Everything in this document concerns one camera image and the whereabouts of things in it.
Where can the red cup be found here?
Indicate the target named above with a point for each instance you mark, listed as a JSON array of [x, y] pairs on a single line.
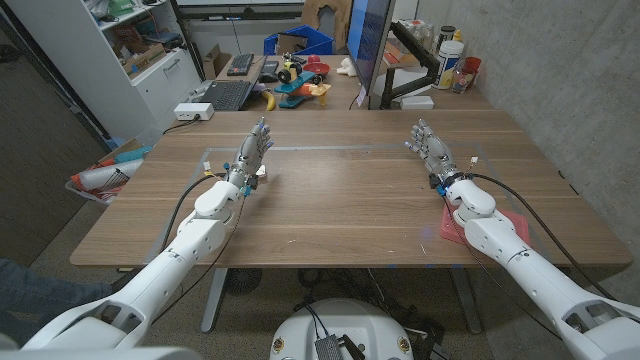
[[472, 64]]

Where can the black lidded jar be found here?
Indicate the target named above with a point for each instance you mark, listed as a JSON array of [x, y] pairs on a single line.
[[446, 36]]

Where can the flat white box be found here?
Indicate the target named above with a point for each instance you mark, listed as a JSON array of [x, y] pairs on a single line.
[[416, 102]]

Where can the white canister with label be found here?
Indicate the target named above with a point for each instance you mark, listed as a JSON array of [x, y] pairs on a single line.
[[447, 65]]

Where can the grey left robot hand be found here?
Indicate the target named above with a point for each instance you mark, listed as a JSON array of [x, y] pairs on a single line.
[[247, 157]]

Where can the red bowl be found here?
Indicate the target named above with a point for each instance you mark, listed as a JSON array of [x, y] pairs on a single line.
[[316, 68]]

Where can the grey table leg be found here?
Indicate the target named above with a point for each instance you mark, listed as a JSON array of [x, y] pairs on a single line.
[[214, 300]]

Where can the black round fan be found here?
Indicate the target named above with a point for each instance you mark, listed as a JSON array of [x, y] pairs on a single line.
[[243, 281]]

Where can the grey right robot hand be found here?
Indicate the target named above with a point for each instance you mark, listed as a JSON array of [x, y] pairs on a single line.
[[437, 152]]

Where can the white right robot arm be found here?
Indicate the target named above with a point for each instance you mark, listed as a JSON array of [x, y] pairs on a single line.
[[500, 235]]

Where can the printed flat cardboard box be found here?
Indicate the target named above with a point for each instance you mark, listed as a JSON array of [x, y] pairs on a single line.
[[145, 57]]

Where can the yellow banana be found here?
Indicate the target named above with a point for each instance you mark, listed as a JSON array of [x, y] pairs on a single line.
[[270, 101]]

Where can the brown cardboard box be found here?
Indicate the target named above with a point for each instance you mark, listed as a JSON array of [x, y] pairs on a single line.
[[215, 62]]

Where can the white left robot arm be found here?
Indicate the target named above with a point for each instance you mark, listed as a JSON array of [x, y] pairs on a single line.
[[200, 240]]

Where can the black computer monitor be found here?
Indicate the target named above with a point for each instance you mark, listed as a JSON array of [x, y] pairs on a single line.
[[367, 40]]

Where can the black laptop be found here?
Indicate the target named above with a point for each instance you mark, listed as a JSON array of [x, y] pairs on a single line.
[[227, 95]]

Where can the clear plastic floor bin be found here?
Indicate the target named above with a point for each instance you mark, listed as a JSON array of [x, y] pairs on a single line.
[[92, 192]]

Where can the black keyboard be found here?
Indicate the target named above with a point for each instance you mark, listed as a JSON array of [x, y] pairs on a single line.
[[241, 64]]

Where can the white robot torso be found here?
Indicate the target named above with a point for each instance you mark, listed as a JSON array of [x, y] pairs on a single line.
[[345, 320]]

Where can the white bubble wrap roll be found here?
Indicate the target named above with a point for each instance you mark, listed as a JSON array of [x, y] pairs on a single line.
[[107, 175]]

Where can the person leg in jeans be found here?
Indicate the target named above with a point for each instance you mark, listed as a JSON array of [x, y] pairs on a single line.
[[45, 295]]

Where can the clear jar with colourful bits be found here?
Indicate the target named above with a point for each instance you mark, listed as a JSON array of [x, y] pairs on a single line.
[[462, 82]]

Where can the teal foam roll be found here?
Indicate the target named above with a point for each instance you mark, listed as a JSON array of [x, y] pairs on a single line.
[[131, 154]]

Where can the brown cardboard cutout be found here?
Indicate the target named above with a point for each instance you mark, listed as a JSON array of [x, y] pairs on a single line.
[[325, 12]]

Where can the blue plastic bin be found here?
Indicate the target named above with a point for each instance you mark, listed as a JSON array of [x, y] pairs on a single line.
[[315, 40]]

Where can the white power strip box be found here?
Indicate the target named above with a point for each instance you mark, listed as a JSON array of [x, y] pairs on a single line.
[[193, 111]]

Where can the whiteboard with black frame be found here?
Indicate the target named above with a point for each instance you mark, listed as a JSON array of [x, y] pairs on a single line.
[[240, 12]]

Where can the yellow black wheeled toy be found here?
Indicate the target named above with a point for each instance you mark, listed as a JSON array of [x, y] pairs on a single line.
[[288, 70]]

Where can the white storage cabinet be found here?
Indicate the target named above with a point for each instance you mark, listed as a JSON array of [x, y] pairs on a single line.
[[100, 75]]

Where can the grey finned module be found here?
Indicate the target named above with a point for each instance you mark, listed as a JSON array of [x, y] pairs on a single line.
[[328, 349]]

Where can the white plush toy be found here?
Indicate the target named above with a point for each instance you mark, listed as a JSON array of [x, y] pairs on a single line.
[[346, 67]]

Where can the black computer mouse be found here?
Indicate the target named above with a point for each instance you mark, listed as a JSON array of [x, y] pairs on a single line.
[[268, 77]]

